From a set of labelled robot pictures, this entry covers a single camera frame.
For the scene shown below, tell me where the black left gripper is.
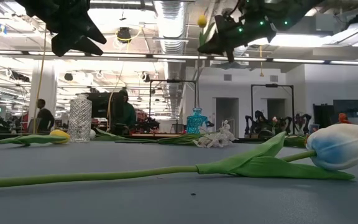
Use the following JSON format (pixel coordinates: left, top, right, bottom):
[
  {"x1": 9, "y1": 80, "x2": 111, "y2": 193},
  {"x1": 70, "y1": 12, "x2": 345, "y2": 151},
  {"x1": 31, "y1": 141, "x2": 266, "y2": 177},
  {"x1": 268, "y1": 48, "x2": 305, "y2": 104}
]
[{"x1": 14, "y1": 0, "x2": 108, "y2": 58}]

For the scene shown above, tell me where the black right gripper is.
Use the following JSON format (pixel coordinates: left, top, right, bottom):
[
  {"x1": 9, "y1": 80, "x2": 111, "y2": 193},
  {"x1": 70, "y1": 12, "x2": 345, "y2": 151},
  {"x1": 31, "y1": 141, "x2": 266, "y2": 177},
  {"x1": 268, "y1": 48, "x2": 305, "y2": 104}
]
[{"x1": 196, "y1": 0, "x2": 279, "y2": 63}]

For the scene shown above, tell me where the yellow tulip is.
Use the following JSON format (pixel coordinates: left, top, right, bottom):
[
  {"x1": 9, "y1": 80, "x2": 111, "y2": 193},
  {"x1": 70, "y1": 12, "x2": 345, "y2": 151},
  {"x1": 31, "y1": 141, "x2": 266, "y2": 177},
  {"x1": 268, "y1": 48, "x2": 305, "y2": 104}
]
[
  {"x1": 194, "y1": 14, "x2": 218, "y2": 110},
  {"x1": 0, "y1": 129, "x2": 71, "y2": 148}
]

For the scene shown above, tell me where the white flower bunch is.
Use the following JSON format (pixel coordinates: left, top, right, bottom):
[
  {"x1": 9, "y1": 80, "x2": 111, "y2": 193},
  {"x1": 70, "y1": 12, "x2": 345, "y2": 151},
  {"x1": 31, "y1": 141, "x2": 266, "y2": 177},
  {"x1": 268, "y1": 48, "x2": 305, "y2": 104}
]
[{"x1": 115, "y1": 119, "x2": 237, "y2": 149}]

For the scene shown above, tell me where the clear cut-glass vase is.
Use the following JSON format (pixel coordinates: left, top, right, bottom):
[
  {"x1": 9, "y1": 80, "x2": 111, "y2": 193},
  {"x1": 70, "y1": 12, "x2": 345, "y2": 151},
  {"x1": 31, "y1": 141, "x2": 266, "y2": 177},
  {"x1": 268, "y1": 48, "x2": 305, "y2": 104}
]
[{"x1": 68, "y1": 93, "x2": 93, "y2": 144}]

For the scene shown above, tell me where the blue glass vase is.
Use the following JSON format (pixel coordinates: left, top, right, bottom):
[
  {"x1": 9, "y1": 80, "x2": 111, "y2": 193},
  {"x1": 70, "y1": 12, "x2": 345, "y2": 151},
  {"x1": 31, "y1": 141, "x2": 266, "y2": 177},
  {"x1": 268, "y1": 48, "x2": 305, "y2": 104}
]
[{"x1": 186, "y1": 107, "x2": 209, "y2": 135}]

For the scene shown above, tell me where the black ceiling dome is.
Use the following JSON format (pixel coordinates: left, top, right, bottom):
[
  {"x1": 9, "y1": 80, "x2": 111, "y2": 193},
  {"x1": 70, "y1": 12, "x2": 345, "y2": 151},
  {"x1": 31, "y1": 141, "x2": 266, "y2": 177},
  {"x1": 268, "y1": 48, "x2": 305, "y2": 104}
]
[{"x1": 116, "y1": 27, "x2": 132, "y2": 44}]

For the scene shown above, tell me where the black monitor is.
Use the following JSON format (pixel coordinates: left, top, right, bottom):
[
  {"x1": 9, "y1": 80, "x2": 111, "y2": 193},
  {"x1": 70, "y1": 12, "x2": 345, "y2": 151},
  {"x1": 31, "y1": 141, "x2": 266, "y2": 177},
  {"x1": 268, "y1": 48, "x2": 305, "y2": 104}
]
[{"x1": 85, "y1": 91, "x2": 126, "y2": 119}]

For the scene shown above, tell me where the person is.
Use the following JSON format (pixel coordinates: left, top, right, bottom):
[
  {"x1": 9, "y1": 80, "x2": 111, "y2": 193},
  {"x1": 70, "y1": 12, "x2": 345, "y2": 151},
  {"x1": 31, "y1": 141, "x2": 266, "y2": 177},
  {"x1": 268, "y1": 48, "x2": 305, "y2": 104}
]
[
  {"x1": 112, "y1": 89, "x2": 137, "y2": 135},
  {"x1": 35, "y1": 98, "x2": 56, "y2": 134}
]

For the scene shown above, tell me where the dark screen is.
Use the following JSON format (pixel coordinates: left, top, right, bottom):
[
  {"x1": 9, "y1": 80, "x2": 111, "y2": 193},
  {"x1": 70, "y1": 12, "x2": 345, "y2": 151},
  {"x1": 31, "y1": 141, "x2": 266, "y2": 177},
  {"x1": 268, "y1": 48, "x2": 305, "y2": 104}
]
[{"x1": 332, "y1": 99, "x2": 358, "y2": 127}]

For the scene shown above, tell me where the blue and white tulip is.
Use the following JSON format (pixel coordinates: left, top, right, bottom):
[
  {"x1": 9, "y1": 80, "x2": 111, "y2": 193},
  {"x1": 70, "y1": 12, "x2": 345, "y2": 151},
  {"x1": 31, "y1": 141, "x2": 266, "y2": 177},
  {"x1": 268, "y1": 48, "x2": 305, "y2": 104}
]
[{"x1": 0, "y1": 123, "x2": 358, "y2": 190}]

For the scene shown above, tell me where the silver ceiling duct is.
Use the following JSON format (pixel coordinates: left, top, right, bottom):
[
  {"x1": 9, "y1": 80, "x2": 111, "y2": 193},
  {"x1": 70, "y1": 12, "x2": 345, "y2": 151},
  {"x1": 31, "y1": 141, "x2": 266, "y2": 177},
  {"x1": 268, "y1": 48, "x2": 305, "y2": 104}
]
[{"x1": 152, "y1": 0, "x2": 188, "y2": 119}]

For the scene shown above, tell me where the thin yellow cable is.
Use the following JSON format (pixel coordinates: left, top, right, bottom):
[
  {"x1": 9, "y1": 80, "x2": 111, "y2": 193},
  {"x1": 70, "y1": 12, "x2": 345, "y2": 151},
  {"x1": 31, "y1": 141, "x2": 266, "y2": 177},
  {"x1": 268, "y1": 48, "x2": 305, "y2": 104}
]
[{"x1": 106, "y1": 40, "x2": 127, "y2": 131}]

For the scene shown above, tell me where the black metal frame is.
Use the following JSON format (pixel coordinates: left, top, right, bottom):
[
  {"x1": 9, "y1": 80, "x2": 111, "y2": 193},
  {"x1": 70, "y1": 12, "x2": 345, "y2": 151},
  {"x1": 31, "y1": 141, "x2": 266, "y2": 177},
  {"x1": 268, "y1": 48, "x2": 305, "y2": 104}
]
[
  {"x1": 149, "y1": 78, "x2": 198, "y2": 126},
  {"x1": 250, "y1": 83, "x2": 295, "y2": 135}
]

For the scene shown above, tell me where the long yellow cable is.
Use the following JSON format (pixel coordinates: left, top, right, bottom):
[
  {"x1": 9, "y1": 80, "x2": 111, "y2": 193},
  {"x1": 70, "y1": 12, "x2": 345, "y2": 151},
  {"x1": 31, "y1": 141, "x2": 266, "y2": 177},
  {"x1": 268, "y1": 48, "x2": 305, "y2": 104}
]
[{"x1": 31, "y1": 23, "x2": 48, "y2": 134}]

